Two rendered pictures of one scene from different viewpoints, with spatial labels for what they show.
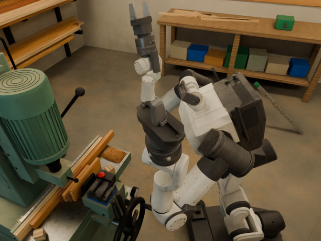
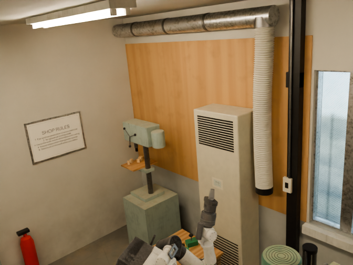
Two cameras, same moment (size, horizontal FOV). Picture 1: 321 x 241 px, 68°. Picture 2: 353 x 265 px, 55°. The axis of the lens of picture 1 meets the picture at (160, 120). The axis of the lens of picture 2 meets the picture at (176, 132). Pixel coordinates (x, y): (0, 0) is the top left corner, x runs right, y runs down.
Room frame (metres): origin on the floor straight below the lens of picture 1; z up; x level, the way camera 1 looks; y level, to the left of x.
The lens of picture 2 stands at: (1.99, 0.71, 2.52)
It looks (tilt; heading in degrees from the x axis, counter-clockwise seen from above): 17 degrees down; 209
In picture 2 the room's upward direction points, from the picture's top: 5 degrees counter-clockwise
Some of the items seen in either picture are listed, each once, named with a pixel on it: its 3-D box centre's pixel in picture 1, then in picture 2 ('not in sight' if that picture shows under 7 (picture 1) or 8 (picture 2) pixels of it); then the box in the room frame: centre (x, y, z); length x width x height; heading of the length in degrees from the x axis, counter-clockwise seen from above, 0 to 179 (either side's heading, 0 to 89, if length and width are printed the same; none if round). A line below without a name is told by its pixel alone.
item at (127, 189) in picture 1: (125, 195); not in sight; (0.84, 0.22, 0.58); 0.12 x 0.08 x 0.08; 67
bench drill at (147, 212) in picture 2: not in sight; (151, 189); (-0.92, -1.32, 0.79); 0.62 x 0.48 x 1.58; 69
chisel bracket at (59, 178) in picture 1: (55, 173); not in sight; (0.67, 0.47, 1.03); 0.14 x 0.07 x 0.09; 67
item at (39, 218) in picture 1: (80, 171); not in sight; (0.76, 0.41, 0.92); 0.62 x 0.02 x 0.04; 157
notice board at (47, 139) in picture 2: not in sight; (56, 136); (-0.54, -2.24, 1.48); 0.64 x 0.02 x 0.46; 160
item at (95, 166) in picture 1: (86, 178); not in sight; (0.71, 0.36, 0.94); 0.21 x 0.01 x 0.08; 157
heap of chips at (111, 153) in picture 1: (113, 152); not in sight; (0.89, 0.26, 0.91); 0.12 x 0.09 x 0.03; 67
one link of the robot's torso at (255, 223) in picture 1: (243, 225); not in sight; (0.80, -0.57, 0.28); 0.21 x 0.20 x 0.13; 97
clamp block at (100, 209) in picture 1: (104, 196); not in sight; (0.62, 0.26, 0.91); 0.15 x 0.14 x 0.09; 157
